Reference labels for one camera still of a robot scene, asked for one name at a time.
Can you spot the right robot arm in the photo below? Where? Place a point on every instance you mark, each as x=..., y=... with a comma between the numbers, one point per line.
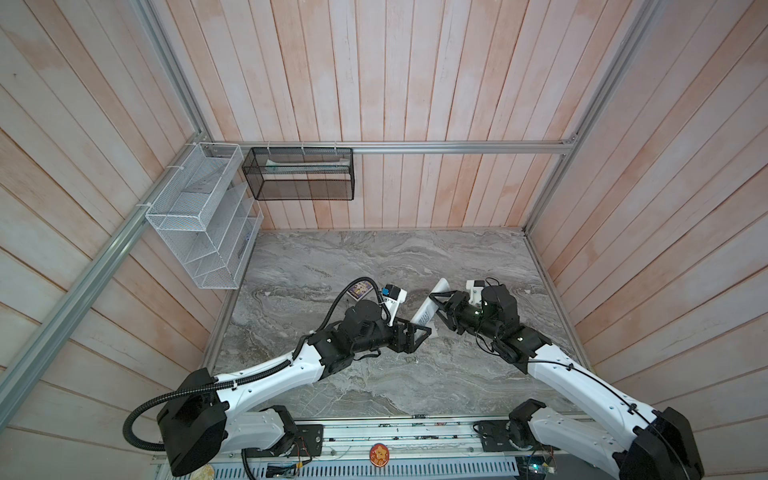
x=666, y=449

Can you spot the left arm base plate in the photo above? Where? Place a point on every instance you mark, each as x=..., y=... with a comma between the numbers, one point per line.
x=305, y=442

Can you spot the red round sticker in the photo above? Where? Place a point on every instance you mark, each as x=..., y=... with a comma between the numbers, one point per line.
x=379, y=455

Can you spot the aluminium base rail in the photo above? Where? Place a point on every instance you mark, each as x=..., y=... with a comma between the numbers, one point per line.
x=435, y=436

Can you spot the white wire mesh shelf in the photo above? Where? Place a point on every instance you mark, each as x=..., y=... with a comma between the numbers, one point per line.
x=205, y=216

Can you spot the white remote control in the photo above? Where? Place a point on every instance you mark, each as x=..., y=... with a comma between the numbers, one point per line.
x=429, y=307

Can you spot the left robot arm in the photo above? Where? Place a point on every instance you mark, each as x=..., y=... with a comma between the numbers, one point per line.
x=209, y=414

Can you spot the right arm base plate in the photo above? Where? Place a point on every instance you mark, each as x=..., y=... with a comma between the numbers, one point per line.
x=508, y=436

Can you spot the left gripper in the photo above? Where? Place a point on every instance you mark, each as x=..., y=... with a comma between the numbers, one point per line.
x=408, y=344

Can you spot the black mesh basket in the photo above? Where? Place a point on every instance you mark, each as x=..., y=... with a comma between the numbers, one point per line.
x=300, y=173

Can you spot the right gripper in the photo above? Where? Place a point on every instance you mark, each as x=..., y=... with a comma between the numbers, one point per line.
x=453, y=306

